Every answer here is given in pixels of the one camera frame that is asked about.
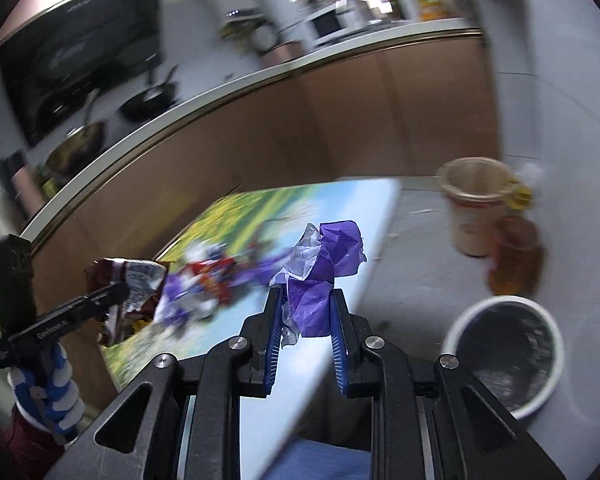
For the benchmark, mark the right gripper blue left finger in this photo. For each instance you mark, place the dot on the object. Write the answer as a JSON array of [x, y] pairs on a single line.
[[274, 324]]

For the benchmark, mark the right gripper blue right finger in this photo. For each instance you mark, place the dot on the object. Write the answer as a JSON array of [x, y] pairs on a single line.
[[338, 318]]

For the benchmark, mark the purple plastic bag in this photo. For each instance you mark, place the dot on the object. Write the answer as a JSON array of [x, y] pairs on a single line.
[[324, 253]]

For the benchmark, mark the red white snack wrapper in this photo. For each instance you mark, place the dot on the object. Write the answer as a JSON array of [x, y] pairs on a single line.
[[145, 280]]

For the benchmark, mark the white trash bin black liner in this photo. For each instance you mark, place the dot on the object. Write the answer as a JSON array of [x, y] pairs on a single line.
[[514, 347]]

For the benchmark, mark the brown kitchen cabinets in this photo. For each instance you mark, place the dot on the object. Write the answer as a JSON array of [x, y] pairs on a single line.
[[401, 110]]

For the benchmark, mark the left blue white gloved hand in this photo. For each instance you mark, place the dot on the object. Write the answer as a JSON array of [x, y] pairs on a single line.
[[55, 407]]

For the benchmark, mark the pink thermos bottle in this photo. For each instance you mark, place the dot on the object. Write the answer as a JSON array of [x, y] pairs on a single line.
[[28, 195]]

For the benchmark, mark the flower landscape table mat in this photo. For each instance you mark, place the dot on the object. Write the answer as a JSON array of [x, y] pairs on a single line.
[[262, 227]]

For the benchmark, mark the dark wok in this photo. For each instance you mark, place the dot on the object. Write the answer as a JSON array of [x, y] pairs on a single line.
[[81, 145]]

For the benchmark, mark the amber oil bottle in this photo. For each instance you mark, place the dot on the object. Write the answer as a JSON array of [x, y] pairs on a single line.
[[517, 258]]

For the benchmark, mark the black range hood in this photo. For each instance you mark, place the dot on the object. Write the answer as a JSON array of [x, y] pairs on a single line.
[[50, 66]]

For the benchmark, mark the beige bucket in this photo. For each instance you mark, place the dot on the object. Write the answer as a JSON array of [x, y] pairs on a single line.
[[475, 189]]

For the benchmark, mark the black frying pan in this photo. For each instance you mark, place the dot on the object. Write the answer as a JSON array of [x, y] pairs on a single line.
[[154, 100]]

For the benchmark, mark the yellow cap oil bottle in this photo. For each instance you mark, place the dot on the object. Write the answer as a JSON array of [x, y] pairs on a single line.
[[527, 186]]

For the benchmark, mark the pink rice cooker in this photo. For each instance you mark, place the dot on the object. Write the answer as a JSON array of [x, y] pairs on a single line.
[[283, 53]]

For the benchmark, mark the white microwave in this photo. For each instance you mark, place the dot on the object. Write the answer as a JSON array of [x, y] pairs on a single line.
[[327, 25]]

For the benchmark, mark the yellow food container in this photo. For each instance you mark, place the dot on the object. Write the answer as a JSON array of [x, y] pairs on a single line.
[[432, 10]]

